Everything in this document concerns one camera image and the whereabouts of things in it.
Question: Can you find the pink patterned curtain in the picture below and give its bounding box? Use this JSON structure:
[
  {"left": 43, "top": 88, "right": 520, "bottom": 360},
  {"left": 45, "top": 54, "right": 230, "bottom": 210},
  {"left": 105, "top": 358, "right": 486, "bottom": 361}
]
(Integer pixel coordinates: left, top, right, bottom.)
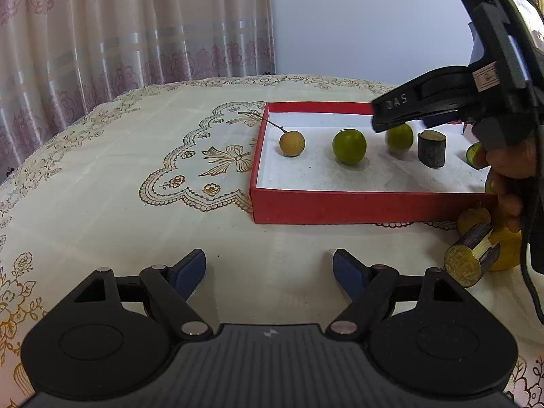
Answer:
[{"left": 0, "top": 0, "right": 277, "bottom": 183}]

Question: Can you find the chunky yellow pepper piece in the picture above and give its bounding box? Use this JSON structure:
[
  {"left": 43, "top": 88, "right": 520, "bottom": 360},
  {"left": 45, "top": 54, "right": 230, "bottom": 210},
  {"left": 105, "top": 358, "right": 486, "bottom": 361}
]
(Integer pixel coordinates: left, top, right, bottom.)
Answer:
[{"left": 489, "top": 225, "right": 524, "bottom": 273}]

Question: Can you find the longan with short stem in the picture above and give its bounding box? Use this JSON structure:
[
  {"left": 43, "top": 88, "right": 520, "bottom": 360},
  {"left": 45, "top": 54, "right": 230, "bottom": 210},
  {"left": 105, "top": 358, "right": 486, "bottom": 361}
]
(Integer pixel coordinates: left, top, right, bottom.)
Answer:
[{"left": 457, "top": 206, "right": 493, "bottom": 236}]

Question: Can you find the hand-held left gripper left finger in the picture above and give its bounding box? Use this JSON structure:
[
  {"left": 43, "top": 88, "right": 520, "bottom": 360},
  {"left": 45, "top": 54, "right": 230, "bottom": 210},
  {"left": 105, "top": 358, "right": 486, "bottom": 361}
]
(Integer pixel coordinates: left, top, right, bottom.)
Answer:
[{"left": 59, "top": 249, "right": 213, "bottom": 341}]

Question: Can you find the green cucumber piece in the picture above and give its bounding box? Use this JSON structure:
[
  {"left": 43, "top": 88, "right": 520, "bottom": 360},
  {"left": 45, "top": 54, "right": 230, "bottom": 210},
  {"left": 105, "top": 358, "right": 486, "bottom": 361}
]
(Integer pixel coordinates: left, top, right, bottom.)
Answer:
[{"left": 466, "top": 142, "right": 489, "bottom": 170}]

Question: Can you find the longan with long stem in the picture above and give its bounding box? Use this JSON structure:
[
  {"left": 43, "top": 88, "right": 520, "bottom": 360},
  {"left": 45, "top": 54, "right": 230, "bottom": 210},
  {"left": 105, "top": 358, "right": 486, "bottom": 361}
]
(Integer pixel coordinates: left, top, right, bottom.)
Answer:
[{"left": 238, "top": 110, "right": 306, "bottom": 158}]

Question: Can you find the person's right hand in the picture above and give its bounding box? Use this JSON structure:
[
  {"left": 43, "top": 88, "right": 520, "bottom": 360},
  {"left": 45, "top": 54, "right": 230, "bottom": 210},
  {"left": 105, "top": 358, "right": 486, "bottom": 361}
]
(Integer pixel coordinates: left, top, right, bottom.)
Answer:
[{"left": 472, "top": 140, "right": 539, "bottom": 234}]

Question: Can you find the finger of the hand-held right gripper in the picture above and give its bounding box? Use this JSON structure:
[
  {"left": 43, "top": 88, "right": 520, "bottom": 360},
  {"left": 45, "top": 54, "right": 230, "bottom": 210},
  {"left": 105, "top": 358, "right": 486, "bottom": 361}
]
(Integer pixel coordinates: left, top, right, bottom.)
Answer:
[{"left": 372, "top": 79, "right": 431, "bottom": 133}]

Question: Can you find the red shallow box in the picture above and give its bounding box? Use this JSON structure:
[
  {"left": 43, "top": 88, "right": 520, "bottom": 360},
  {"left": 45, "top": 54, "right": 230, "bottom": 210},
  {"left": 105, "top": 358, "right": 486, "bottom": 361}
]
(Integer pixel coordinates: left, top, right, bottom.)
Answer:
[{"left": 250, "top": 101, "right": 498, "bottom": 225}]

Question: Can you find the green tomato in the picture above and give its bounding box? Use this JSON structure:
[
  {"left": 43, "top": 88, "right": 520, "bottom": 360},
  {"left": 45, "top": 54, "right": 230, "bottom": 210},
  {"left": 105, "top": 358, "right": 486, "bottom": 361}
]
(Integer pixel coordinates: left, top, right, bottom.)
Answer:
[
  {"left": 385, "top": 122, "right": 414, "bottom": 154},
  {"left": 332, "top": 129, "right": 367, "bottom": 166}
]

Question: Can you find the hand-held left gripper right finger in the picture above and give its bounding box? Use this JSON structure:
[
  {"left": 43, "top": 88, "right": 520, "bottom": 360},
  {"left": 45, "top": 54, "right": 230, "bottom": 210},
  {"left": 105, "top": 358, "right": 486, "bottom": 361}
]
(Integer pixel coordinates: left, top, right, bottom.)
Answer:
[{"left": 326, "top": 249, "right": 481, "bottom": 341}]

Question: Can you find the split dark sugarcane piece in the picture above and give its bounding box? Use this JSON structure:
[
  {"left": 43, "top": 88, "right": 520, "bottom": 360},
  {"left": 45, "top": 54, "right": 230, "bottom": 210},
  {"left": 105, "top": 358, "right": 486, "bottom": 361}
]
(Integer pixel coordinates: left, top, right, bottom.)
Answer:
[{"left": 444, "top": 222, "right": 501, "bottom": 287}]

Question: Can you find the beige embroidered tablecloth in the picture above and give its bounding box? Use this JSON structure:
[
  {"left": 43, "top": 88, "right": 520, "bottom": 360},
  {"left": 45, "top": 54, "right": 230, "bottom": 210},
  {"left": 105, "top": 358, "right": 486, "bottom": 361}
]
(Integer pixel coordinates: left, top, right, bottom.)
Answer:
[{"left": 0, "top": 74, "right": 544, "bottom": 408}]

